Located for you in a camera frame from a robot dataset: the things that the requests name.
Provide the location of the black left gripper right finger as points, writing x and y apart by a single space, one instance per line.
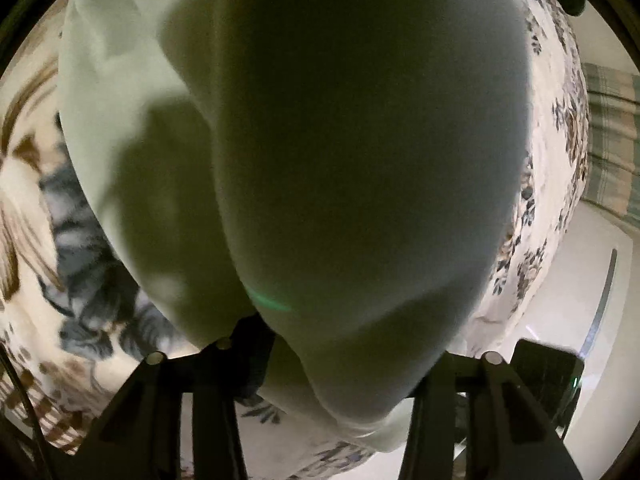
508 434

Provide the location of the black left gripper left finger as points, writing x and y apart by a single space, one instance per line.
138 435

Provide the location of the light blue sweatpants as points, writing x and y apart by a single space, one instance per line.
345 168

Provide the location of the black device with green light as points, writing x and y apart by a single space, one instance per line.
554 378

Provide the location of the floral cream bed blanket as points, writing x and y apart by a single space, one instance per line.
74 324

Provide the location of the green plaid curtain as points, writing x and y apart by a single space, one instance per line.
613 142

